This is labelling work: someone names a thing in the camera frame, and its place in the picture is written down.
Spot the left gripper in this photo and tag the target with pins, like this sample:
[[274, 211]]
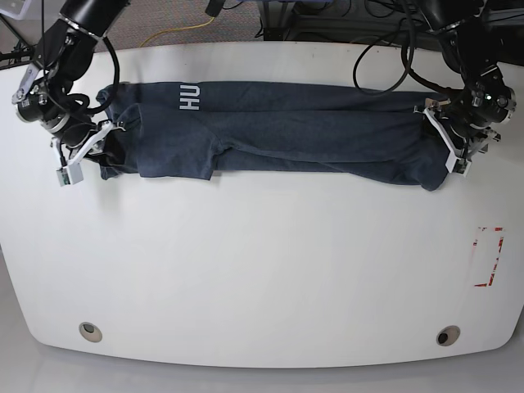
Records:
[[462, 139]]

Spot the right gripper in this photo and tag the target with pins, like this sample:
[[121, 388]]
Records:
[[99, 143]]

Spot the dark blue T-shirt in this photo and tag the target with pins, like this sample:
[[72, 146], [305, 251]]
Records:
[[178, 129]]

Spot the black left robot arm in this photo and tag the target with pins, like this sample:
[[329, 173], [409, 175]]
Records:
[[469, 50]]

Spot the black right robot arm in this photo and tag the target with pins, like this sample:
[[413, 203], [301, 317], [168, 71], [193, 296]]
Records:
[[63, 55]]

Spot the red tape rectangle marking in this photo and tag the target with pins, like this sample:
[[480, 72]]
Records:
[[486, 252]]

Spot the black tripod stand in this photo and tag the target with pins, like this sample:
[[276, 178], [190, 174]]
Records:
[[16, 50]]

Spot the clear plastic storage box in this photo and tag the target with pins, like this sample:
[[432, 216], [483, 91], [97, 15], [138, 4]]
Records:
[[15, 9]]

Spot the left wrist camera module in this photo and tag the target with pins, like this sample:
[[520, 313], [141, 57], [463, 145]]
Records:
[[457, 165]]

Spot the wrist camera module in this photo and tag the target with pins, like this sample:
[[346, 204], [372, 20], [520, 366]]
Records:
[[457, 165], [70, 174]]

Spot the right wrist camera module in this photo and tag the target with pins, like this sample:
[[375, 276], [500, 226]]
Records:
[[70, 174]]

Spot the left table cable grommet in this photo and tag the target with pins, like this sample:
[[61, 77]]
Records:
[[90, 332]]

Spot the table cable grommet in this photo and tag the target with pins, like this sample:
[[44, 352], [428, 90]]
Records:
[[448, 336], [90, 332]]

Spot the metal equipment frame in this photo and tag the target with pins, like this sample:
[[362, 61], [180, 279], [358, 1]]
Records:
[[308, 21]]

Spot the right table cable grommet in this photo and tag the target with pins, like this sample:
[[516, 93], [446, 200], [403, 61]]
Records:
[[448, 336]]

